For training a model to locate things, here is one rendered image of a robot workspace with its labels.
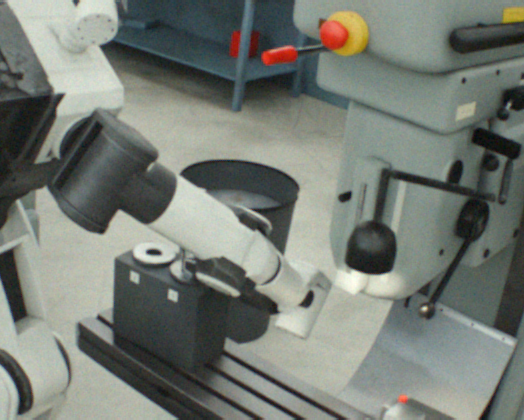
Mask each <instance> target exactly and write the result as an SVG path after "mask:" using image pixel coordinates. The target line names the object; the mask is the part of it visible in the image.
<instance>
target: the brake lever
mask: <svg viewBox="0 0 524 420"><path fill-rule="evenodd" d="M327 52H328V53H331V49H329V48H327V47H326V46H325V45H318V46H313V47H307V48H303V49H298V50H297V49H294V48H293V47H285V48H278V49H275V50H271V51H267V52H264V53H263V55H262V60H263V62H264V64H266V65H276V64H283V63H290V62H294V61H295V60H296V59H297V58H298V57H303V56H307V55H312V54H317V53H319V54H323V53H327Z"/></svg>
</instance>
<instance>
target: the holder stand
mask: <svg viewBox="0 0 524 420"><path fill-rule="evenodd" d="M181 265H182V254H180V253H177V252H175V251H174V250H173V249H172V248H170V247H168V246H166V245H163V244H161V243H155V242H153V241H147V242H145V243H143V244H140V245H138V246H136V247H135V248H134V249H130V250H129V251H126V252H124V253H122V254H120V255H119V256H117V257H115V259H114V274H113V280H114V290H113V306H112V307H113V323H112V331H113V333H115V334H117V335H119V336H121V337H123V338H125V339H126V340H128V341H130V342H132V343H134V344H136V345H138V346H140V347H141V348H143V349H145V350H148V351H151V352H153V353H155V354H156V355H158V356H160V357H162V358H164V359H166V360H168V361H170V362H171V363H173V364H174V365H176V366H178V367H180V368H182V369H184V370H186V371H188V372H190V373H193V372H194V371H195V370H196V369H198V368H199V367H202V366H203V365H205V364H206V363H208V361H209V360H212V359H214V358H215V357H216V356H218V355H219V354H221V353H222V352H223V351H225V338H226V330H227V322H228V314H229V307H230V298H231V297H229V296H226V295H224V294H221V293H219V292H215V293H210V292H208V291H205V290H203V289H202V288H201V286H200V283H199V279H198V278H197V275H191V274H187V273H185V272H183V271H182V270H181Z"/></svg>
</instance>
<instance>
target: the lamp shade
mask: <svg viewBox="0 0 524 420"><path fill-rule="evenodd" d="M381 222H382V221H381ZM396 255H397V243H396V237H395V232H394V231H393V230H392V229H391V228H390V227H389V226H388V225H387V224H386V223H384V222H382V223H381V224H379V225H376V224H374V223H373V220H371V221H367V222H364V223H361V224H356V225H355V227H354V229H353V230H352V234H351V236H350V237H349V239H348V241H347V247H346V253H345V258H344V261H345V265H346V266H348V267H349V268H351V269H353V270H355V271H357V272H360V273H363V274H366V275H373V276H380V275H386V274H389V273H390V272H392V271H393V269H394V265H395V260H396Z"/></svg>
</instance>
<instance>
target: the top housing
mask: <svg viewBox="0 0 524 420"><path fill-rule="evenodd" d="M337 12H353V13H356V14H358V15H359V16H360V17H361V18H363V19H364V21H365V23H366V25H367V27H368V32H369V37H368V41H367V44H366V48H364V49H363V50H362V51H361V52H360V54H363V55H367V56H370V57H372V58H375V59H378V60H382V61H385V62H387V63H390V64H393V65H397V66H399V67H403V68H407V69H411V70H417V71H419V72H426V73H435V72H439V73H442V72H446V71H449V70H451V71H452V70H455V69H458V68H465V67H468V66H474V65H477V64H484V63H487V62H493V61H496V60H502V59H505V58H511V57H514V56H515V57H517V56H520V55H524V44H518V45H511V46H508V47H507V46H505V47H501V48H498V47H497V48H494V49H488V50H485V51H477V52H474V53H473V52H470V53H468V54H461V53H457V52H456V51H455V50H454V49H452V47H451V45H450V36H449V35H450V34H451V32H452V31H453V30H454V29H457V28H464V27H472V26H477V24H478V23H479V22H481V23H483V24H485V25H490V24H499V23H507V22H510V23H511V22H515V21H517V22H519V21H524V0H295V5H294V12H293V18H294V22H295V26H296V27H297V28H298V30H299V31H300V32H301V33H304V34H306V35H308V36H310V37H313V38H315V39H318V40H320V36H319V32H320V29H319V28H318V22H319V18H322V19H326V20H328V18H329V17H330V16H332V15H333V14H335V13H337Z"/></svg>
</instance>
